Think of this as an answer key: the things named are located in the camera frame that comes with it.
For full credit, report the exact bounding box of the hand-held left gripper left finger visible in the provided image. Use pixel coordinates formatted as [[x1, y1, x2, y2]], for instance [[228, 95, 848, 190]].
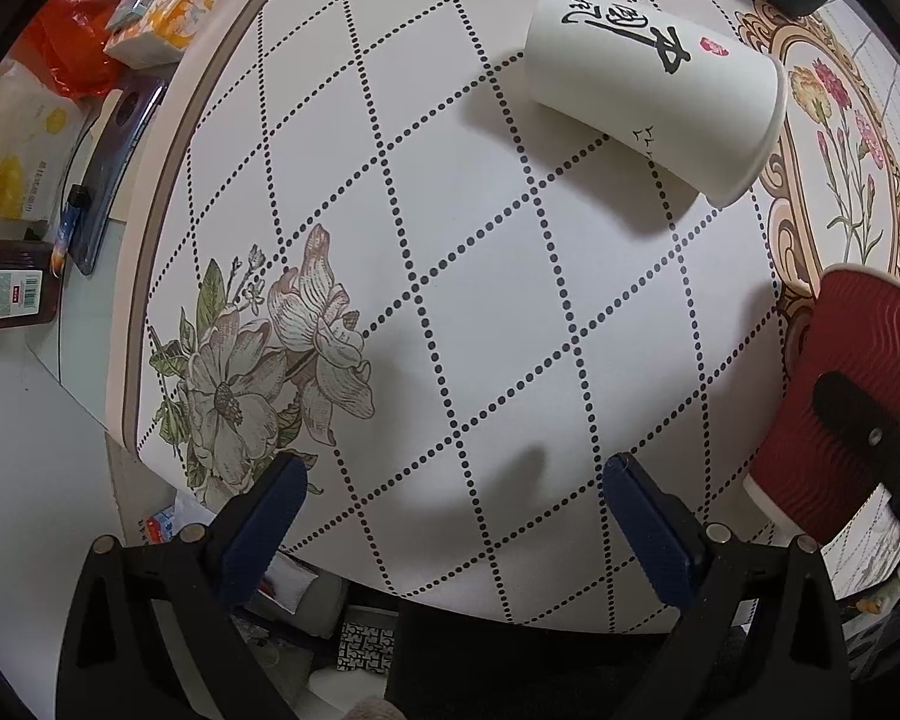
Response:
[[56, 454, 323, 720]]

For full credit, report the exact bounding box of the red ripple paper cup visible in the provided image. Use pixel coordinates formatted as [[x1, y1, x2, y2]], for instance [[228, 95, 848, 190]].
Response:
[[742, 262, 900, 545]]

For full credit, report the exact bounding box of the brown jar white label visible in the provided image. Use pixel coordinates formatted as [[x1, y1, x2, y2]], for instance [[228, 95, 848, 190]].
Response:
[[0, 238, 65, 335]]

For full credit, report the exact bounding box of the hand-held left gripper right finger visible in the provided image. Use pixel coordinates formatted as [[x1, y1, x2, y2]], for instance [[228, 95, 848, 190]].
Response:
[[602, 452, 850, 720]]

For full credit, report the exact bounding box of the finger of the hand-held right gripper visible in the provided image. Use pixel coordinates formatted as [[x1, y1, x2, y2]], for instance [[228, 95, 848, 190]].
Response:
[[811, 371, 900, 541]]

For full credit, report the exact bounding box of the blue lighter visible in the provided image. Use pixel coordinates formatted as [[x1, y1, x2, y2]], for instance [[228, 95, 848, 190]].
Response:
[[49, 185, 91, 276]]

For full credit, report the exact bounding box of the white paper cup black print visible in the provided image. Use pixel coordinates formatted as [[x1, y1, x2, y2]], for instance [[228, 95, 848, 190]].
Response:
[[523, 0, 788, 207]]

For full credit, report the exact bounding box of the white tissue paper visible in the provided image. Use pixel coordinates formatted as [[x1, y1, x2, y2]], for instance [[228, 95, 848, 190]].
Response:
[[259, 551, 320, 614]]

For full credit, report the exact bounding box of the yellow floral tissue box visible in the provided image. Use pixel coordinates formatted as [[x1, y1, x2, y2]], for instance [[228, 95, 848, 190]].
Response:
[[103, 0, 218, 68]]

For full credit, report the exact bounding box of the orange plastic bag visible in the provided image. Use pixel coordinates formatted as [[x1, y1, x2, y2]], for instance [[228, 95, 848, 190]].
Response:
[[19, 0, 170, 102]]

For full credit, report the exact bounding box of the floral printed tablecloth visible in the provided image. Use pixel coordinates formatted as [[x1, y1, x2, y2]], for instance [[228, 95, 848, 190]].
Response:
[[122, 0, 900, 635]]

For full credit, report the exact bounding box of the yellow printed snack bag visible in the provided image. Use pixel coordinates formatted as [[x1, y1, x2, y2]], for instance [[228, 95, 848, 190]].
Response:
[[0, 60, 91, 222]]

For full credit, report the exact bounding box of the blue red small packet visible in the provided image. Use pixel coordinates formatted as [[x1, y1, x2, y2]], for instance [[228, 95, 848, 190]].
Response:
[[139, 506, 188, 547]]

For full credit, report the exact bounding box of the black white patterned box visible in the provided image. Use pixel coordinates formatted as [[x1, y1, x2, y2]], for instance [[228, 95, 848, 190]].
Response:
[[336, 619, 397, 680]]

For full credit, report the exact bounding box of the dark blue phone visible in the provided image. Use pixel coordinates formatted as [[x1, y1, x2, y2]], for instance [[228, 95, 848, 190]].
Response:
[[66, 81, 170, 276]]

